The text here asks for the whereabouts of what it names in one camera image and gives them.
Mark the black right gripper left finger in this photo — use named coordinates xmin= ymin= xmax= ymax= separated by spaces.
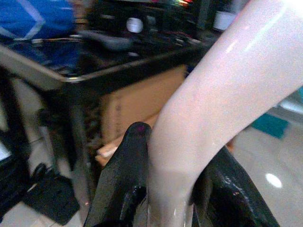
xmin=84 ymin=122 xmax=152 ymax=227

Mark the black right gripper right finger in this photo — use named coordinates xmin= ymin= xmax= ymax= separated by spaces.
xmin=193 ymin=144 xmax=281 ymax=227

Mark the white curved broom handle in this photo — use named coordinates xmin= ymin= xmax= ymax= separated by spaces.
xmin=148 ymin=0 xmax=303 ymax=227

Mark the teal floor mat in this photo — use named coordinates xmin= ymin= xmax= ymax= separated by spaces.
xmin=250 ymin=113 xmax=290 ymax=140

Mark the black flat floor object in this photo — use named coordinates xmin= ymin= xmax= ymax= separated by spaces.
xmin=22 ymin=163 xmax=81 ymax=226

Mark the brown cardboard box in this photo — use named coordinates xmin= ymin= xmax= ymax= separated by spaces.
xmin=96 ymin=64 xmax=190 ymax=166

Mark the black glossy table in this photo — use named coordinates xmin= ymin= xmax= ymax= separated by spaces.
xmin=0 ymin=4 xmax=221 ymax=209

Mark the white container on shelf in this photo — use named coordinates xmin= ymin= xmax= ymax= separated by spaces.
xmin=213 ymin=9 xmax=235 ymax=31

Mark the blue bag with white stripes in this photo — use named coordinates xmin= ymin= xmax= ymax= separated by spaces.
xmin=0 ymin=0 xmax=79 ymax=41

